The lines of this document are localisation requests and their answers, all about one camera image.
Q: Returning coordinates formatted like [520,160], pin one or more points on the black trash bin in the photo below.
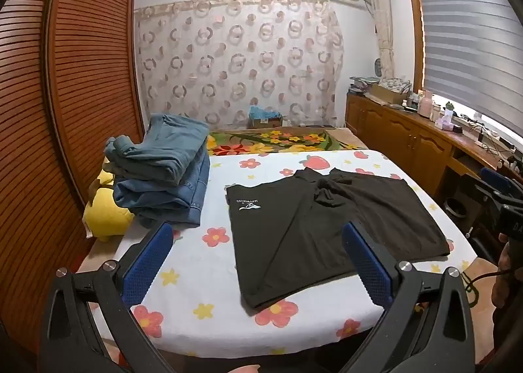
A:
[454,207]

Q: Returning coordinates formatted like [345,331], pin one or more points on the white strawberry flower bed sheet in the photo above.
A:
[196,275]

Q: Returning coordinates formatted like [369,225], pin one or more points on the wooden cabinet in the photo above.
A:
[400,136]

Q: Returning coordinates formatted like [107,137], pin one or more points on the small potted plant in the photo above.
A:
[449,111]

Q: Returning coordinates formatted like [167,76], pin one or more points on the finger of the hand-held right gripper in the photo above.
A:
[492,176]

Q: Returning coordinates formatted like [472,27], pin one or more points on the brown floral blanket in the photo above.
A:
[286,140]

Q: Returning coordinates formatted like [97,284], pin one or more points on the wooden window frame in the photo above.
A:
[414,29]

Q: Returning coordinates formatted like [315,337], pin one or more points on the cream tied curtain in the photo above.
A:
[382,21]

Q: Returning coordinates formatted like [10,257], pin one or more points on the grey striped window blind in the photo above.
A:
[470,29]

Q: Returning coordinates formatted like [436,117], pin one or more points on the wooden louvered wardrobe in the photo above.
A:
[81,70]

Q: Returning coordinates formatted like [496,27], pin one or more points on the flat cardboard box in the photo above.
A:
[386,94]

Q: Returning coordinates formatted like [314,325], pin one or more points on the dark blue folded jeans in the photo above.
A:
[163,201]

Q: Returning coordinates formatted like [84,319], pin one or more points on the light blue folded jeans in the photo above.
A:
[171,144]

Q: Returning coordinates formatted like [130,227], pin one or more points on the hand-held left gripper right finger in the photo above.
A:
[367,266]

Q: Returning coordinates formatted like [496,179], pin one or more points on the yellow plush toy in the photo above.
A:
[106,213]

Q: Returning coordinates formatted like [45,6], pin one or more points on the black pants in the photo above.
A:
[286,234]

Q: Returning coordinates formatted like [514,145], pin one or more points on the stack of floral fabrics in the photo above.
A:
[392,82]

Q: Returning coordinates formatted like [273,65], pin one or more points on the person's right hand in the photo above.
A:
[506,275]

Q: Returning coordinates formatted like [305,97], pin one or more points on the small cardboard box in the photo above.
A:
[261,123]

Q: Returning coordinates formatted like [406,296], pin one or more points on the purple tissue box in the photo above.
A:
[444,123]

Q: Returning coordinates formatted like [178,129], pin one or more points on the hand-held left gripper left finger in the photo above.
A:
[147,266]

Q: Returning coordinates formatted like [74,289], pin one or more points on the pink bottle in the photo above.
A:
[425,105]

